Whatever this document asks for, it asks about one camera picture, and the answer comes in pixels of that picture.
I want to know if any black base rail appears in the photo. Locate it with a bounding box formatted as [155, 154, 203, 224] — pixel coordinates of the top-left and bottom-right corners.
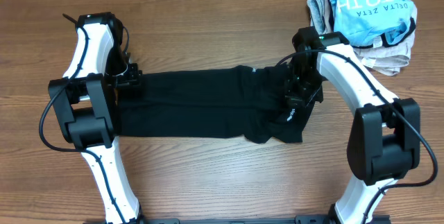
[145, 214, 336, 224]

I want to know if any grey folded garment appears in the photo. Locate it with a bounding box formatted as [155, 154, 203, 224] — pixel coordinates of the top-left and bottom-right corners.
[307, 0, 334, 35]

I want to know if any black t-shirt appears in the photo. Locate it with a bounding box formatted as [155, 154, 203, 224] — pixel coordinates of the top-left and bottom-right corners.
[118, 64, 314, 144]

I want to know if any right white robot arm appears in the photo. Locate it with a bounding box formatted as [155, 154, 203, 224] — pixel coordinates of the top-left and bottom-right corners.
[285, 26, 420, 223]

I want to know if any light blue printed t-shirt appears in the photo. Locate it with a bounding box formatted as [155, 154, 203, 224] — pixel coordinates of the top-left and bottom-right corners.
[330, 0, 416, 48]

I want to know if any beige folded garment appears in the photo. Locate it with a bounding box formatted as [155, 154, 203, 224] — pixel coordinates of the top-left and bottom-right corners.
[352, 8, 418, 76]

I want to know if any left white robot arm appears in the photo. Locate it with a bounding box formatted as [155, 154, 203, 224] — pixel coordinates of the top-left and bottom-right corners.
[39, 12, 145, 223]

